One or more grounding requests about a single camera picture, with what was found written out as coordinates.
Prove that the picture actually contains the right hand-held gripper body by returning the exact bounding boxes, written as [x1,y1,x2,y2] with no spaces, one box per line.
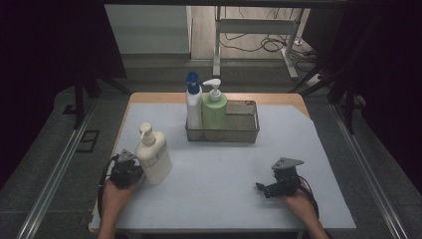
[271,156,306,198]

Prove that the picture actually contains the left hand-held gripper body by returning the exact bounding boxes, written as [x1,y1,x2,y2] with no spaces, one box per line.
[108,148,141,190]

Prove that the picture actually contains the cream pump bottle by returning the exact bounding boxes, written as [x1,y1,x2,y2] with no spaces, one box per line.
[134,121,173,186]

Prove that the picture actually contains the metal mesh basket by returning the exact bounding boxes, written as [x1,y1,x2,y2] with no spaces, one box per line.
[184,98,261,143]

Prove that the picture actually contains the white bottle with blue pump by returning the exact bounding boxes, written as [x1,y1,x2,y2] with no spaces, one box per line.
[185,71,204,131]

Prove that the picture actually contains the green pump bottle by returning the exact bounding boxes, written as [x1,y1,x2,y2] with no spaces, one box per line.
[201,78,229,131]

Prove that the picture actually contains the person's left hand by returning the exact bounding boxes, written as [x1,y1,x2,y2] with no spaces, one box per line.
[101,178,141,215]

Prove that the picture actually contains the person's right hand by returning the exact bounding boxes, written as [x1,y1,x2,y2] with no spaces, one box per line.
[281,188,316,218]

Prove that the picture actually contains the pale blue table mat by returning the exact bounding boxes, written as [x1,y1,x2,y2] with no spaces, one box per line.
[90,102,357,232]

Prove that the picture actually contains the black tripod stand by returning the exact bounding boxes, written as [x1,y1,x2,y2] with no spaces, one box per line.
[62,64,132,130]
[288,13,367,135]

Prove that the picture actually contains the white power strip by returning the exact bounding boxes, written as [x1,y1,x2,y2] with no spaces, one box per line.
[307,73,324,89]

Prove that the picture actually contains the white cabinet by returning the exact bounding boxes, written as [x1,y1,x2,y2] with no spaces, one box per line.
[105,4,193,55]

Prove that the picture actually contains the left hand-held gripper cable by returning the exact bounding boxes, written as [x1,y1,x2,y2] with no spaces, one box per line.
[97,154,119,217]

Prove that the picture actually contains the hand-held gripper cable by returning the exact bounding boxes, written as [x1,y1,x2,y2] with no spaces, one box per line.
[97,154,119,217]
[298,175,320,220]

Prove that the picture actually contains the right hand-held gripper cable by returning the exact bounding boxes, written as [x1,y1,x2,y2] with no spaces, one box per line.
[298,175,320,220]

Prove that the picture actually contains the aluminium floor rail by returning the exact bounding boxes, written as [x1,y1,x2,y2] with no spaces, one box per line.
[16,99,98,239]
[329,103,410,239]

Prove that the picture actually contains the black floor cables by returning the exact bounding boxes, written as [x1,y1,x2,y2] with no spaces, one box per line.
[220,6,320,73]

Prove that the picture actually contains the white metal stand frame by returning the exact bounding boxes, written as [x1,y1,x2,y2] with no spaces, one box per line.
[212,6,305,81]

